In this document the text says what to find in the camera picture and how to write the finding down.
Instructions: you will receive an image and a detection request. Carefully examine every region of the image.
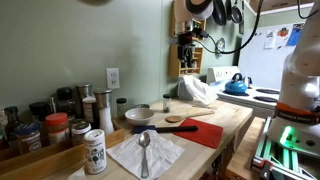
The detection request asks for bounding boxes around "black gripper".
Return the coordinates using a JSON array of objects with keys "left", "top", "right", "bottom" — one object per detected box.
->
[{"left": 177, "top": 32, "right": 197, "bottom": 69}]

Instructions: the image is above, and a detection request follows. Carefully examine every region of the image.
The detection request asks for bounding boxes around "small glass jar black lid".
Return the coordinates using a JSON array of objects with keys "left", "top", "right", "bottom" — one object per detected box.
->
[{"left": 116, "top": 97, "right": 128, "bottom": 120}]

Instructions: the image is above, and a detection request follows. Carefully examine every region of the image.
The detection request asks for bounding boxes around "white lid spice jar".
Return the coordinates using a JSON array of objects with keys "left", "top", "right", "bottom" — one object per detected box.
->
[{"left": 71, "top": 121, "right": 92, "bottom": 147}]

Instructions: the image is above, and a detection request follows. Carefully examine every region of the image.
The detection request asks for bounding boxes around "red lid spice jar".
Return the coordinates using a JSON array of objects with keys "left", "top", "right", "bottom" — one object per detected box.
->
[{"left": 44, "top": 112, "right": 70, "bottom": 146}]

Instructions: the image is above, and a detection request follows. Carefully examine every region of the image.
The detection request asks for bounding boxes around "blue lid spice jar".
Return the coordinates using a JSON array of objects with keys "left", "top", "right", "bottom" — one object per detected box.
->
[{"left": 14, "top": 121, "right": 43, "bottom": 155}]

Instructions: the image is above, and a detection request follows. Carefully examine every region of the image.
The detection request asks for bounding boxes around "wooden spice rack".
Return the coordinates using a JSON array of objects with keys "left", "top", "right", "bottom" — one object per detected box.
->
[
  {"left": 170, "top": 0, "right": 208, "bottom": 38},
  {"left": 167, "top": 43, "right": 204, "bottom": 78}
]

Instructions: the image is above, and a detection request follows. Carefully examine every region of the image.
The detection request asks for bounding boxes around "white cloth towel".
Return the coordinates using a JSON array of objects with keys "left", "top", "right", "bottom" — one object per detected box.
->
[{"left": 182, "top": 74, "right": 219, "bottom": 107}]

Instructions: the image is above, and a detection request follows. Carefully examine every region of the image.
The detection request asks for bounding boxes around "blue kettle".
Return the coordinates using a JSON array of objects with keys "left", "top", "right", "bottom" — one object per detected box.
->
[{"left": 224, "top": 72, "right": 249, "bottom": 95}]

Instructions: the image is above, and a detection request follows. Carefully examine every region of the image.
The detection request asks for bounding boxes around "large black frying pan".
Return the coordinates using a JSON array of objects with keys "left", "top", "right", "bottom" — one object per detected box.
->
[{"left": 212, "top": 0, "right": 228, "bottom": 27}]

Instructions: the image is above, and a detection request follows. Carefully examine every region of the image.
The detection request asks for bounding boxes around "wooden spoon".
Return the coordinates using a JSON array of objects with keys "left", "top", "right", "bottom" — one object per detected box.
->
[{"left": 165, "top": 110, "right": 216, "bottom": 124}]

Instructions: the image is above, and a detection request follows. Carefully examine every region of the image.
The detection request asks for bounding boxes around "small steel pot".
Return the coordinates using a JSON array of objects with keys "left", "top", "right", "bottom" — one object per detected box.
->
[{"left": 243, "top": 76, "right": 254, "bottom": 89}]

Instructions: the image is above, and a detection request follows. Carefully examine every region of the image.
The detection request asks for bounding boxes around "white electric stove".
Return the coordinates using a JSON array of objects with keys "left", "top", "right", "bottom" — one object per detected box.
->
[{"left": 205, "top": 65, "right": 281, "bottom": 119}]

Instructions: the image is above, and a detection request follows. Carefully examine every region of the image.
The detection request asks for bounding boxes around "small black frying pan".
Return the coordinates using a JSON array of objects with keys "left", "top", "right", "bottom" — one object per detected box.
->
[{"left": 230, "top": 0, "right": 244, "bottom": 25}]

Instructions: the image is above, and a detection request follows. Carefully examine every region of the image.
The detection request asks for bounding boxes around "white ceramic bowl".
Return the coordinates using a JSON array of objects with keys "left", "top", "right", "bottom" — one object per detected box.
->
[{"left": 124, "top": 107, "right": 156, "bottom": 127}]

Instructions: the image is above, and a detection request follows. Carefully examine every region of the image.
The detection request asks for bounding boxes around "white refrigerator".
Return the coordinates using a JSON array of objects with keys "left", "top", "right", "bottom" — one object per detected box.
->
[{"left": 237, "top": 21, "right": 306, "bottom": 90}]

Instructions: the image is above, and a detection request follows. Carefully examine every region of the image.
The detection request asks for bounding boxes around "white paper sheet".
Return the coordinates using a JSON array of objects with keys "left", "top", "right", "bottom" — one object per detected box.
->
[{"left": 263, "top": 29, "right": 276, "bottom": 50}]

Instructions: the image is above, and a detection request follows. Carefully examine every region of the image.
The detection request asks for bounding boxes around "metal spoon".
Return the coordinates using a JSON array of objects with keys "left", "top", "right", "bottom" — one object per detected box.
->
[{"left": 138, "top": 131, "right": 152, "bottom": 179}]

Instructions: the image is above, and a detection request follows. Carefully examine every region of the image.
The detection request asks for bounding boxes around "white paper napkin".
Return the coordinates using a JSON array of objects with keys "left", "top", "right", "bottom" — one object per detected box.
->
[{"left": 106, "top": 129, "right": 186, "bottom": 180}]

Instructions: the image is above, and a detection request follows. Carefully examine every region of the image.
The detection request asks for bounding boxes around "red printed paper sheet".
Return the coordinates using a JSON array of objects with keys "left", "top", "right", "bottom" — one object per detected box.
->
[{"left": 275, "top": 27, "right": 290, "bottom": 48}]

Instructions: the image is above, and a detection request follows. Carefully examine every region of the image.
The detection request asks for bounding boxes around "steel topped salt grinder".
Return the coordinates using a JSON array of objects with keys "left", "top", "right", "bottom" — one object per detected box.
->
[{"left": 93, "top": 89, "right": 116, "bottom": 136}]

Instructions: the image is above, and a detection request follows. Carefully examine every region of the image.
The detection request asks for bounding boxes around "steel pepper grinder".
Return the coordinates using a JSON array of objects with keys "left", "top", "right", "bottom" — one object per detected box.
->
[{"left": 75, "top": 83, "right": 93, "bottom": 111}]

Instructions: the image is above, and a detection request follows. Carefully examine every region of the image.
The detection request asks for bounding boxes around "white label spice bottle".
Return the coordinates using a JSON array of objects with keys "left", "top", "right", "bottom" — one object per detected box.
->
[{"left": 81, "top": 95, "right": 98, "bottom": 125}]

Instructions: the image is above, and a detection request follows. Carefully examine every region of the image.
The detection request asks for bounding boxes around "blue paper sheet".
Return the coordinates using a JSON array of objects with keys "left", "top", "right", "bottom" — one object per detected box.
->
[{"left": 286, "top": 23, "right": 305, "bottom": 47}]

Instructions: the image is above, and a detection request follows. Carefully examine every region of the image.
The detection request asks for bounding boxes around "dark bottle black cap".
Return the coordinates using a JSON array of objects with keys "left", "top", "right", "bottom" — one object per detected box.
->
[{"left": 55, "top": 86, "right": 77, "bottom": 122}]

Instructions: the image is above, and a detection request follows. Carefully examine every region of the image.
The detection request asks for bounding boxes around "white printed spice shaker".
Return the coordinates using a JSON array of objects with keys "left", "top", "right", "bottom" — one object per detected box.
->
[{"left": 83, "top": 128, "right": 108, "bottom": 176}]

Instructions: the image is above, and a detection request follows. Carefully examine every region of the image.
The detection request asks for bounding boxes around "bottle with metal pourer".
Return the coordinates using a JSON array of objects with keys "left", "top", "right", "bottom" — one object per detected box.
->
[{"left": 48, "top": 96, "right": 57, "bottom": 114}]

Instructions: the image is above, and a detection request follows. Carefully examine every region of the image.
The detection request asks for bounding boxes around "wooden tray box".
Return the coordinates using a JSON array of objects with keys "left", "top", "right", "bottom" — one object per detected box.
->
[{"left": 0, "top": 119, "right": 125, "bottom": 180}]

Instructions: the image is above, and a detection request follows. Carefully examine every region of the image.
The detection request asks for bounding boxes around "dark sauce bottle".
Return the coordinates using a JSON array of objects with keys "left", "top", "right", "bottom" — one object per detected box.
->
[{"left": 3, "top": 105, "right": 23, "bottom": 148}]

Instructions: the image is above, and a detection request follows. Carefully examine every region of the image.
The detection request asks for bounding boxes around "decorative wall plate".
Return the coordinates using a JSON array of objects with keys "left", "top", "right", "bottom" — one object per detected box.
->
[{"left": 214, "top": 37, "right": 227, "bottom": 54}]

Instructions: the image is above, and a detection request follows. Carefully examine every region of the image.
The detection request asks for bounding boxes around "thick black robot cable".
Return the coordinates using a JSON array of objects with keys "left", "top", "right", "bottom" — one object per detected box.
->
[{"left": 196, "top": 0, "right": 264, "bottom": 55}]

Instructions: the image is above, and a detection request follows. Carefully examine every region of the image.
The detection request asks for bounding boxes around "white wall outlet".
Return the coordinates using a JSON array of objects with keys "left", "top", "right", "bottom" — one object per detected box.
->
[{"left": 105, "top": 67, "right": 121, "bottom": 90}]

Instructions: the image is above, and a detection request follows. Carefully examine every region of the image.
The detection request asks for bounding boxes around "wooden wall cabinet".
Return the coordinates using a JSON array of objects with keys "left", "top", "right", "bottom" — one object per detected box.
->
[{"left": 244, "top": 0, "right": 316, "bottom": 17}]

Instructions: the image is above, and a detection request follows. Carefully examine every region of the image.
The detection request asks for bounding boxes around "thin black cable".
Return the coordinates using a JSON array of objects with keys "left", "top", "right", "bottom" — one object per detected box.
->
[{"left": 296, "top": 0, "right": 320, "bottom": 20}]

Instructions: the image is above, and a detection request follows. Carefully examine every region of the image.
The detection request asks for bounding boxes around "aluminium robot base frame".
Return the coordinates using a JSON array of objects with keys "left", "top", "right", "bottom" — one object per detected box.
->
[{"left": 250, "top": 116, "right": 320, "bottom": 180}]

